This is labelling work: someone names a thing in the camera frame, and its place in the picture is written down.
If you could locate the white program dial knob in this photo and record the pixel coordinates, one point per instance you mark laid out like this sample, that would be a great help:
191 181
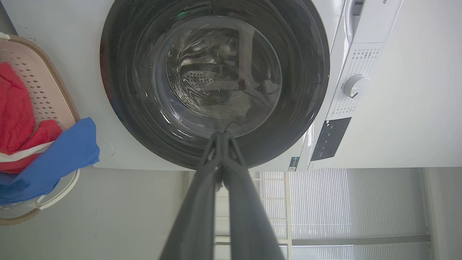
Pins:
355 86

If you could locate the black control display panel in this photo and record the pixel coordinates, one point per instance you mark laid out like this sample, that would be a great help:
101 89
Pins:
330 139

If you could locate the small dark corner sticker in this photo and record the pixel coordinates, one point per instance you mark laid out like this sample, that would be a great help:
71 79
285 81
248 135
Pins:
293 164

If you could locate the round filter cover flap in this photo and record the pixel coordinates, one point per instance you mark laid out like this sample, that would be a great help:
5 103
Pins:
105 151

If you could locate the washer door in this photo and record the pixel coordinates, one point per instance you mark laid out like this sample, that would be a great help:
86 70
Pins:
122 72

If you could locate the white window blinds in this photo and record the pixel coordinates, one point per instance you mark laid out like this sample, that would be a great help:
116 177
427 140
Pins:
361 202

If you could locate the steel washing machine drum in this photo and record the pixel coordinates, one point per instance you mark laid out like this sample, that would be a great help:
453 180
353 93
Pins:
213 79

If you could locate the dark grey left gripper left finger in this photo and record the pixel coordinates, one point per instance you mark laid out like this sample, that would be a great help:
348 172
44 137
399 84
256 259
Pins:
195 216

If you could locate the cream plastic laundry basket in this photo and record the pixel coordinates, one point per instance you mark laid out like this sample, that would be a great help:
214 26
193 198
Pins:
43 86

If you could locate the white front-load washing machine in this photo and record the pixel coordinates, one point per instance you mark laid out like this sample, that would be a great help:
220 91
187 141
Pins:
65 21

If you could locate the white detergent drawer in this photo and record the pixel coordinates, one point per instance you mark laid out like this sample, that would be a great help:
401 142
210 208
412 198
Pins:
355 18

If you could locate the blue garment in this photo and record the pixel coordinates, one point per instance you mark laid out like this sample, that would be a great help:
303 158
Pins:
61 155

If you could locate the red garment with white stripe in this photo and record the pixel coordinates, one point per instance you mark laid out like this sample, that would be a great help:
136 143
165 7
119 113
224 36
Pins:
14 112

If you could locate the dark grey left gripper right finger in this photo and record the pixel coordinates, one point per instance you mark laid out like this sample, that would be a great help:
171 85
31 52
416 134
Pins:
249 224

